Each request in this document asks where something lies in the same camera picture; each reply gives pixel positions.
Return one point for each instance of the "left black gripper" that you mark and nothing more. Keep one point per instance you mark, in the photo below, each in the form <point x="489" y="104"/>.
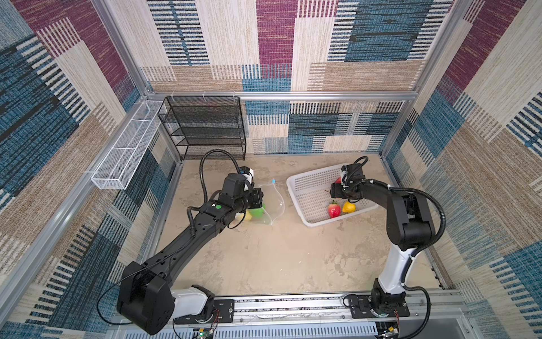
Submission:
<point x="256" y="195"/>

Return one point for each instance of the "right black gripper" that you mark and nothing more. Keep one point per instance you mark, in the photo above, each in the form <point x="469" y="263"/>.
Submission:
<point x="335" y="191"/>

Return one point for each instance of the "dark green lime toy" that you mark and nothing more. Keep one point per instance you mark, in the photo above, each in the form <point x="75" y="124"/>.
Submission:
<point x="258" y="213"/>

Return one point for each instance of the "clear zip top bag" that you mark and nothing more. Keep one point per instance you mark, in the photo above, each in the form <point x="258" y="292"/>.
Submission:
<point x="272" y="209"/>

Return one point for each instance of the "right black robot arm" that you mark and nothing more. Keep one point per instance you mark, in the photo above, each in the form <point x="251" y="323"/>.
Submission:
<point x="415" y="221"/>

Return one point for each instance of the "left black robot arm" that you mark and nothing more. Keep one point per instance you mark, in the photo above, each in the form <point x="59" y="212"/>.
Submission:
<point x="145" y="298"/>

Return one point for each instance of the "yellow lemon toy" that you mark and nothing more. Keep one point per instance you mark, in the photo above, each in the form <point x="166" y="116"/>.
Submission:
<point x="349" y="207"/>

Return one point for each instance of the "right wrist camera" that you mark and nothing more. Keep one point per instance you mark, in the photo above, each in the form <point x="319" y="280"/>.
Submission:
<point x="346" y="171"/>

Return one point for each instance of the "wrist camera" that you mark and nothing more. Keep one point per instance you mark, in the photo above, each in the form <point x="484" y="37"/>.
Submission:
<point x="346" y="171"/>
<point x="248" y="178"/>

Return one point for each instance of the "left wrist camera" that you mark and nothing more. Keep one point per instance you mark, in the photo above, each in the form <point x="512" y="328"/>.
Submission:
<point x="248" y="178"/>

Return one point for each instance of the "black wire shelf rack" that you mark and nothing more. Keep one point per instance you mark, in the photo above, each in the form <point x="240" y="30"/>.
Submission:
<point x="197" y="125"/>

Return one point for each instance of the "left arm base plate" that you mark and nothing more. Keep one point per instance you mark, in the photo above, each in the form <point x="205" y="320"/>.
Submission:
<point x="218" y="311"/>

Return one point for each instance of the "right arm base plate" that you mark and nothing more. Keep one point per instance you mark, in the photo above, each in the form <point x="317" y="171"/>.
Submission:
<point x="375" y="306"/>

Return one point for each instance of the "white wire mesh tray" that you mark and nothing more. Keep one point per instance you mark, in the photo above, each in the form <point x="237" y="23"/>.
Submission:
<point x="122" y="160"/>

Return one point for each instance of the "aluminium rail frame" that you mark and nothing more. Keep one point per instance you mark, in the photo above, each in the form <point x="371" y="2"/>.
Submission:
<point x="327" y="315"/>

